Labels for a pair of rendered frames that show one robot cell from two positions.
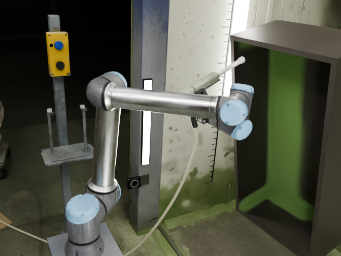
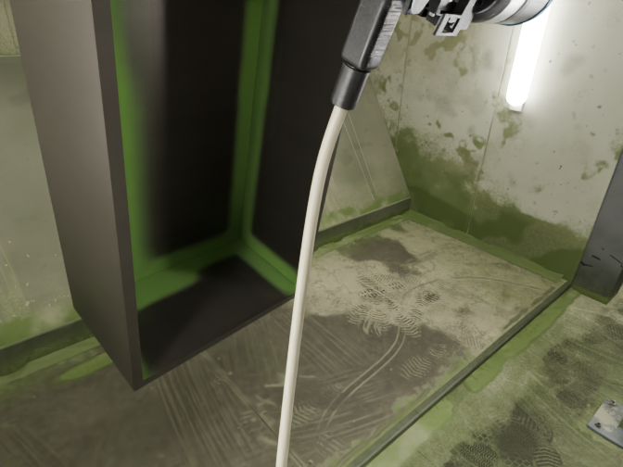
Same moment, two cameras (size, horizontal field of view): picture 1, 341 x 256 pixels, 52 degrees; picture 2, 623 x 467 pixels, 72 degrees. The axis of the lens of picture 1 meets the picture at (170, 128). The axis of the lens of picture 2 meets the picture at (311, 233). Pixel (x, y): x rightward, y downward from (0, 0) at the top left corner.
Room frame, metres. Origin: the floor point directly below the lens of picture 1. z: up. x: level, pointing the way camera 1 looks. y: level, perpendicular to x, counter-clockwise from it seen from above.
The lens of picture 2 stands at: (1.71, 0.35, 1.31)
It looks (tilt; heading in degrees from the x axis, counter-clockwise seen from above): 28 degrees down; 258
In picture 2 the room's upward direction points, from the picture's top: 2 degrees clockwise
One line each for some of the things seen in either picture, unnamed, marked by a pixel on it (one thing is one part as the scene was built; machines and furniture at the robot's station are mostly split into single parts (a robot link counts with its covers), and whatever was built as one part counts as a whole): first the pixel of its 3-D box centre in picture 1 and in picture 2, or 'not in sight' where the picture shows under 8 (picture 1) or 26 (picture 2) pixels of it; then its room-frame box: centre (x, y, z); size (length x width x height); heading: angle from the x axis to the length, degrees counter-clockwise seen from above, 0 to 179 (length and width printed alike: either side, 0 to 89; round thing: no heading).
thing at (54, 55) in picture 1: (58, 54); not in sight; (2.09, 0.70, 1.42); 0.12 x 0.06 x 0.26; 119
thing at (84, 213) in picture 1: (84, 216); not in sight; (1.33, 0.38, 0.83); 0.17 x 0.15 x 0.18; 163
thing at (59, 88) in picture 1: (62, 139); not in sight; (2.15, 0.73, 0.82); 0.06 x 0.06 x 1.64; 29
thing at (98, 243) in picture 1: (84, 241); not in sight; (1.33, 0.38, 0.69); 0.19 x 0.19 x 0.10
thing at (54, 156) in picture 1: (67, 131); not in sight; (2.01, 0.65, 0.95); 0.26 x 0.15 x 0.32; 119
